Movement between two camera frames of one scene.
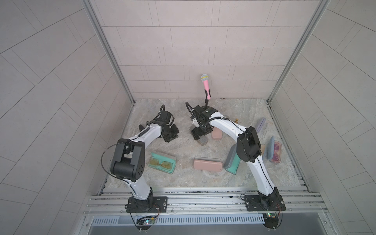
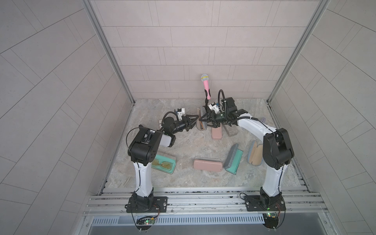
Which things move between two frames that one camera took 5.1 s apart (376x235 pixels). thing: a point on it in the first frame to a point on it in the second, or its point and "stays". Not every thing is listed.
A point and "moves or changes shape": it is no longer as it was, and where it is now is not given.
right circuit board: (271, 220) stays
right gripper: (196, 131) to (213, 113)
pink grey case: (217, 133) stays
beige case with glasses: (202, 140) moves or changes shape
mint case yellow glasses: (164, 164) stays
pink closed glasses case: (208, 164) stays
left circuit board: (146, 221) stays
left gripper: (175, 134) to (185, 124)
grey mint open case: (232, 160) stays
